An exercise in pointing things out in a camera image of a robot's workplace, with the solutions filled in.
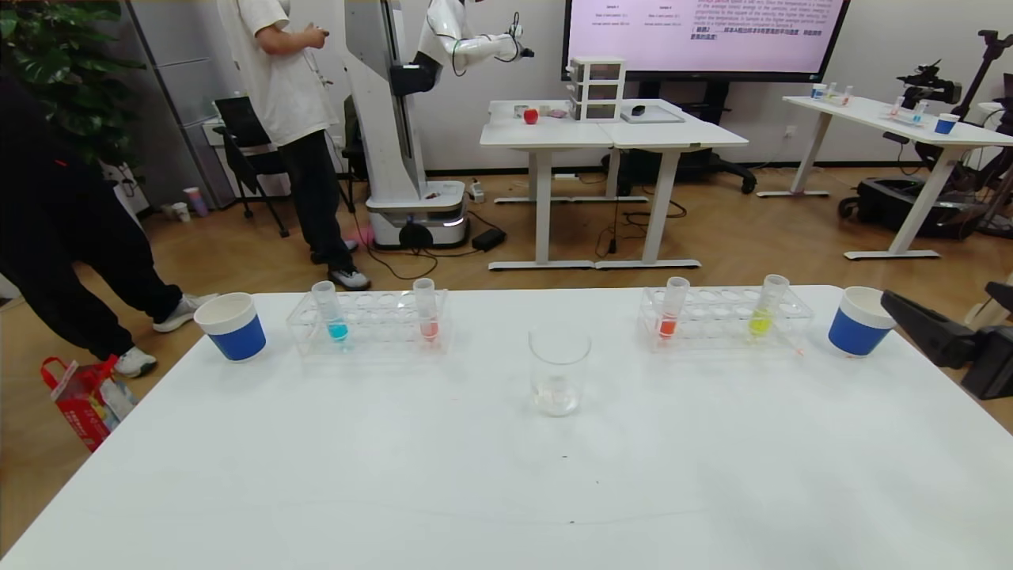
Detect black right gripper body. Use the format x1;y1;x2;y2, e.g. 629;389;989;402
961;325;1013;401

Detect yellow pigment test tube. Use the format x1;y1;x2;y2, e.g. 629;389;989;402
748;274;791;337

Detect red pigment test tube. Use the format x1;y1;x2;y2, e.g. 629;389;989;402
412;278;441;343
657;276;691;341

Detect clear plastic test tube rack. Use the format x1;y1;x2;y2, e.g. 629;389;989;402
286;288;452;357
637;285;815;353

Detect clear glass beaker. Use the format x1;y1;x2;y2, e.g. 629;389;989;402
528;325;593;418

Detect blue pigment test tube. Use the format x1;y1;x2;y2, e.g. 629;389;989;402
311;281;350;344

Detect blue white paper cup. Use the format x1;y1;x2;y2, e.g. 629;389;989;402
828;286;897;358
194;292;267;363

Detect long white desk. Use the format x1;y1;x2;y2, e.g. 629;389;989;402
756;95;1013;260

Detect black tripod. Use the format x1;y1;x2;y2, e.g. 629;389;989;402
950;29;1013;120

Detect white standing desk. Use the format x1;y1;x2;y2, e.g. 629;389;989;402
480;99;618;272
595;99;750;270

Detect black display stand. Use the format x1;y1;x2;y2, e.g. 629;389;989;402
601;79;758;195

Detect grey mouse pad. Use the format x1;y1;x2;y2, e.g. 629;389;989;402
620;105;686;124

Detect white drawer organizer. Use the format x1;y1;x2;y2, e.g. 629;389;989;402
567;55;628;122

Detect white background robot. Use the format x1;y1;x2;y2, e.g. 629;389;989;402
342;0;535;250

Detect person in white shirt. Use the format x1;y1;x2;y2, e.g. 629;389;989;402
215;0;373;291

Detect black office chair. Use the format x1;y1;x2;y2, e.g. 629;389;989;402
214;95;290;238

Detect grey metal cabinet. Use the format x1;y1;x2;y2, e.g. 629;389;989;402
127;0;238;208

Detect white plant pot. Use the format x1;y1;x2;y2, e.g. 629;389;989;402
101;162;151;216

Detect red shopping bag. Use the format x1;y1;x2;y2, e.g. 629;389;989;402
40;355;137;453

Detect person in black clothes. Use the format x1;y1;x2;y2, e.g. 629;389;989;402
0;67;218;379

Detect green potted plant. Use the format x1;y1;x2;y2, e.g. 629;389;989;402
0;0;147;167

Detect black floor cable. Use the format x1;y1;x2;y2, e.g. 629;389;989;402
594;198;689;258

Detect large wall display screen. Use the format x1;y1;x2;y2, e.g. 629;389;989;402
560;0;852;82

